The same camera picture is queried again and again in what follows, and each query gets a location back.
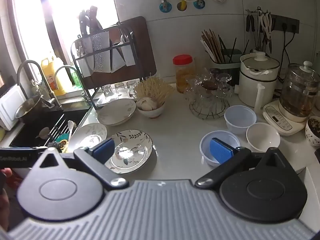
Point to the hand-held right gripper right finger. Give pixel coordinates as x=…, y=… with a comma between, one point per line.
x=220, y=153

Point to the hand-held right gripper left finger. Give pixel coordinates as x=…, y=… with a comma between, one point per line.
x=105, y=150

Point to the clear plastic bowl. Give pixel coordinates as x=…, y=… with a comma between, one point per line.
x=206, y=150
x=240, y=122

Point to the white pale-leaf plate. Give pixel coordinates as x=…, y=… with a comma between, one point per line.
x=115, y=112
x=86, y=135

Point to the white green-leaf plate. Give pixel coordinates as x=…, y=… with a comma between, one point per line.
x=132, y=152

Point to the plain white ceramic bowl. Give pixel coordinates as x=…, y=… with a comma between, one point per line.
x=262, y=137

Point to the person's left hand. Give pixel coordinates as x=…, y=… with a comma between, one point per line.
x=6, y=173

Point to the black kitchen sink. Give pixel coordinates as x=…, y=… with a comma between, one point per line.
x=30, y=135

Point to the white spoon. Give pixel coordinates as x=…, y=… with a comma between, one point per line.
x=71, y=126

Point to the colourful scrub sponge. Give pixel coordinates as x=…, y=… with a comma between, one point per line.
x=61, y=145

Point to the clear glass tray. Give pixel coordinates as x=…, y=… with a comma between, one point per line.
x=100, y=102

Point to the roll-up sink rack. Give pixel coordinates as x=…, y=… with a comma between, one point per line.
x=58, y=127

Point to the steel pot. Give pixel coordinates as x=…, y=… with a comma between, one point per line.
x=27, y=107

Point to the white plastic tray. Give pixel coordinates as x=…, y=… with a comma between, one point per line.
x=10, y=105

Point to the clear drinking glass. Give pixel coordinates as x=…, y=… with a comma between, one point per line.
x=107, y=92
x=131, y=87
x=120, y=90

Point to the white bowl holding garlic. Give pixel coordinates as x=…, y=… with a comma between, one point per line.
x=153, y=114

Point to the pile of garlic bulbs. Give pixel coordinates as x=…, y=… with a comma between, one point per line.
x=147, y=105

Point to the set of clear glass cups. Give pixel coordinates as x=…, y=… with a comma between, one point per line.
x=220, y=87

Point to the cream kettle base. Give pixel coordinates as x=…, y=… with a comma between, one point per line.
x=277, y=118

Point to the brown cup lid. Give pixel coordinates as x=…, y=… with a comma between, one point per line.
x=209, y=85

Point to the white electric cooking pot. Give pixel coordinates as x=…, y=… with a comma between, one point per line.
x=251, y=87

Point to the green bottle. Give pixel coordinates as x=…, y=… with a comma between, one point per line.
x=75, y=78

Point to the red-lidded glass jar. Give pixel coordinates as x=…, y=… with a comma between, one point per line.
x=183, y=77

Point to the yellow detergent bottle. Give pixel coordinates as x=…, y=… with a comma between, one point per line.
x=57, y=80

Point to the tall steel faucet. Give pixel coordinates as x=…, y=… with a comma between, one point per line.
x=21, y=66

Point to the curved steel faucet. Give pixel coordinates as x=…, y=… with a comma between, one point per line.
x=65, y=67

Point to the steel kitchen knife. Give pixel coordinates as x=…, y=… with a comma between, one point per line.
x=86, y=60
x=117, y=57

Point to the leaf-patterned bowl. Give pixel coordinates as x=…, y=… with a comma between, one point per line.
x=313, y=130

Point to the hammered steel cleaver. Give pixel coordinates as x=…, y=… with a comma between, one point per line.
x=101, y=52

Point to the glass kettle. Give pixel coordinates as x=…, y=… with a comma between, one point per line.
x=297, y=92

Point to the green chopstick holder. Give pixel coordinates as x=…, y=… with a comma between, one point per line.
x=233, y=55

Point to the dark wooden cutting board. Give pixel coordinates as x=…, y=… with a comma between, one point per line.
x=141, y=50

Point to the chopstick holder with chopsticks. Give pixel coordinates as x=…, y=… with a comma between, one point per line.
x=212, y=43

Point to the brown-framed window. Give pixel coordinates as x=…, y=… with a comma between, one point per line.
x=23, y=45

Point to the hanging kitchen scissors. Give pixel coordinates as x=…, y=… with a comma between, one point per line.
x=266, y=25

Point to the blue pipe flange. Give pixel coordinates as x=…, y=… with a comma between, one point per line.
x=199, y=4
x=165, y=6

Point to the black wall power strip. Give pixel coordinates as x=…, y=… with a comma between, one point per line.
x=280, y=20

